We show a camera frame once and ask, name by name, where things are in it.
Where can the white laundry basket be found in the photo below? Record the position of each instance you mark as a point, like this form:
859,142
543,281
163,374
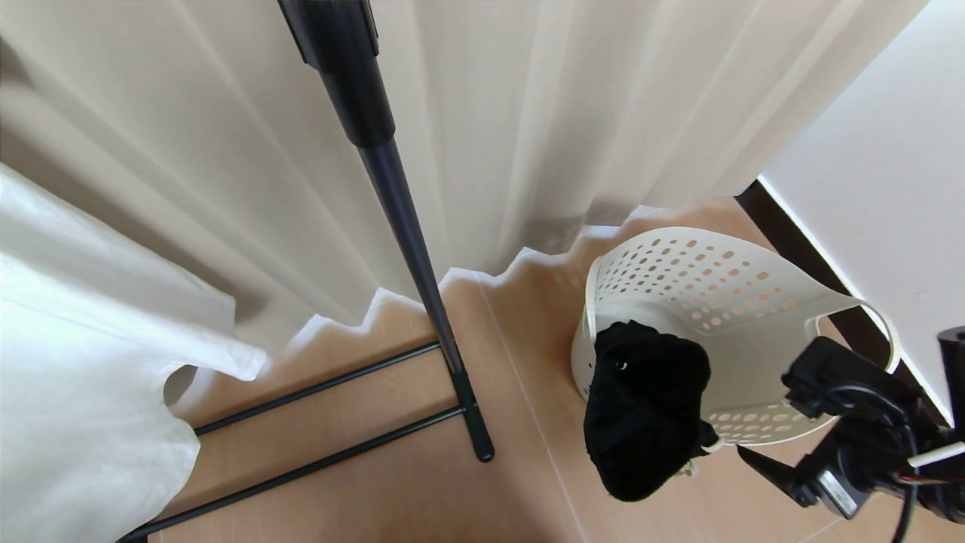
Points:
754,354

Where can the beige curtain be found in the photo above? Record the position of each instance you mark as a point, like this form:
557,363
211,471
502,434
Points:
603,113

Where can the black garment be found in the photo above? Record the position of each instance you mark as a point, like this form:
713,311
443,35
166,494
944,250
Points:
641,415

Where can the black clothes rack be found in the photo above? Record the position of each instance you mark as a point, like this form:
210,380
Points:
354,90

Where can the white printed t-shirt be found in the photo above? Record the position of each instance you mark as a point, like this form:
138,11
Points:
75,377

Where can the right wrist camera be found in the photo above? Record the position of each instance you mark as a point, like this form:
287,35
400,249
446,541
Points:
837,373

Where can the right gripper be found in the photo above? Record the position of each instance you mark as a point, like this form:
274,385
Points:
867,467

